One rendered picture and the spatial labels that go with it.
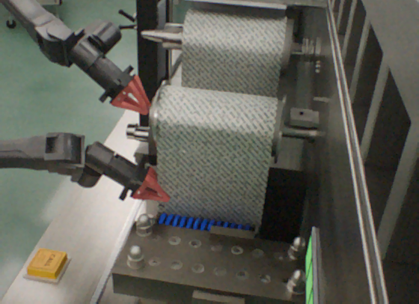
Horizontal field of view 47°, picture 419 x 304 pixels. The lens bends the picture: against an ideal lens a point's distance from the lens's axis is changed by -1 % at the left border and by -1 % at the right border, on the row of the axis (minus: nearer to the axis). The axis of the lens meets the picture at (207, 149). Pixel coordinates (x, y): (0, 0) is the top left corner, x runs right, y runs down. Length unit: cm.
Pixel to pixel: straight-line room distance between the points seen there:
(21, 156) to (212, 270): 45
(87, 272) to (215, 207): 34
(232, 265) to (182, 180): 21
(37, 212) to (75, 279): 168
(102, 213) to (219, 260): 44
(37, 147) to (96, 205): 37
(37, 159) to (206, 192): 36
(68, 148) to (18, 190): 200
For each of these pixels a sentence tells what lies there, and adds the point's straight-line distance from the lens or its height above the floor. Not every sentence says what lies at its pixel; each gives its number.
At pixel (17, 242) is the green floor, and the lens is 267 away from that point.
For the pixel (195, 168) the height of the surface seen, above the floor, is 116.
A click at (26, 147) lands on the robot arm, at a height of 121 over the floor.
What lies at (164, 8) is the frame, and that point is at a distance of 140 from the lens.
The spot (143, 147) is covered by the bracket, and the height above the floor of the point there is 114.
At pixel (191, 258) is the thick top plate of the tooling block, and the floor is 103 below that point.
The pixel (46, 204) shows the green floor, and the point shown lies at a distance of 288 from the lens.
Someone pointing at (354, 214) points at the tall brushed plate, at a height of 143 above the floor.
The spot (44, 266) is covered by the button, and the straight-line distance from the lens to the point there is 119.
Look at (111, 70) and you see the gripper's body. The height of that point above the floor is 133.
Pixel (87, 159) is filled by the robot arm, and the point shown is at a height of 117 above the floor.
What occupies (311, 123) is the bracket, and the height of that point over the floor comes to 128.
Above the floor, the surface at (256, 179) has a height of 116.
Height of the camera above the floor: 175
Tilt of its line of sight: 32 degrees down
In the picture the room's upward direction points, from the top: 3 degrees clockwise
